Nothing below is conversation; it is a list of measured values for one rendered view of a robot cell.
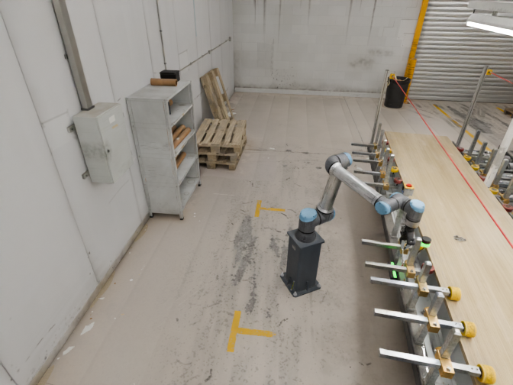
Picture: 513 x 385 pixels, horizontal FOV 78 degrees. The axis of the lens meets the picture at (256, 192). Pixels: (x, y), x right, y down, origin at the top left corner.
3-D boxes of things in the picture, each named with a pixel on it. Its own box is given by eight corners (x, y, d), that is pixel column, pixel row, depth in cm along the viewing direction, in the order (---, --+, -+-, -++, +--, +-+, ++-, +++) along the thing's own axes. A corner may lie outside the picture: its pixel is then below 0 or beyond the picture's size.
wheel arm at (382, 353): (379, 357, 162) (380, 353, 160) (378, 351, 165) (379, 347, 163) (487, 379, 153) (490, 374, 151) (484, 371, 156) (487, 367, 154)
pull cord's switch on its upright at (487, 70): (455, 154, 425) (488, 66, 366) (451, 150, 437) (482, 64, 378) (461, 155, 423) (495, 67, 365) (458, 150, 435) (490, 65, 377)
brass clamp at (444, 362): (439, 376, 155) (442, 370, 152) (432, 351, 166) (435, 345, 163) (453, 380, 154) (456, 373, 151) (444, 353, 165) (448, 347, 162)
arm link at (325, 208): (308, 217, 298) (330, 150, 248) (323, 211, 305) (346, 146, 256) (318, 228, 288) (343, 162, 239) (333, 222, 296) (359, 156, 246)
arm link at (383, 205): (319, 155, 243) (388, 206, 197) (331, 152, 249) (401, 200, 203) (316, 168, 250) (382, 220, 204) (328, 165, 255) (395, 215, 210)
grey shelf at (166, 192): (150, 217, 415) (125, 97, 333) (172, 182, 491) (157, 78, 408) (182, 220, 411) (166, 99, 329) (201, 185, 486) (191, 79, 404)
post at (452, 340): (424, 387, 173) (454, 333, 148) (423, 381, 176) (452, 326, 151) (431, 389, 173) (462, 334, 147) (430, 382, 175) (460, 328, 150)
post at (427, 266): (405, 315, 217) (426, 263, 191) (404, 311, 220) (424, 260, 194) (411, 316, 216) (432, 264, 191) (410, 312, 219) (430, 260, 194)
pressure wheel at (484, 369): (485, 369, 151) (475, 360, 159) (482, 386, 151) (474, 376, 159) (498, 371, 150) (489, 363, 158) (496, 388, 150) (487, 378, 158)
